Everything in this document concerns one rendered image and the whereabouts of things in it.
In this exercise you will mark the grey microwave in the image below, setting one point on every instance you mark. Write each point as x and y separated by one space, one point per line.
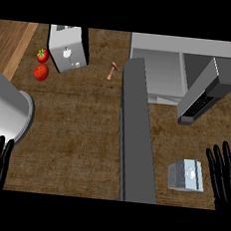
191 75

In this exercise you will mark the large silver pot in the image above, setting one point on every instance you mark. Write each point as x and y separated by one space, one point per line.
6 110

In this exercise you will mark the pale blue milk carton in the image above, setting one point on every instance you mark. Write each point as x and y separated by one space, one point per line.
185 176

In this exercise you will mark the dark grey microwave door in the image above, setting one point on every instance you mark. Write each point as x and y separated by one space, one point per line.
137 133

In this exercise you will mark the small wooden spoon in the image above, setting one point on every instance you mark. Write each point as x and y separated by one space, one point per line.
111 71

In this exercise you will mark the red tomato with green stem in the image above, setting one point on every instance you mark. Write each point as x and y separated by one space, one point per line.
42 55

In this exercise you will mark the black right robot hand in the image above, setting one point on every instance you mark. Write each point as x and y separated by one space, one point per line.
226 178

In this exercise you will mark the silver toaster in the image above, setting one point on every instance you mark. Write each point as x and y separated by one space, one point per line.
69 48

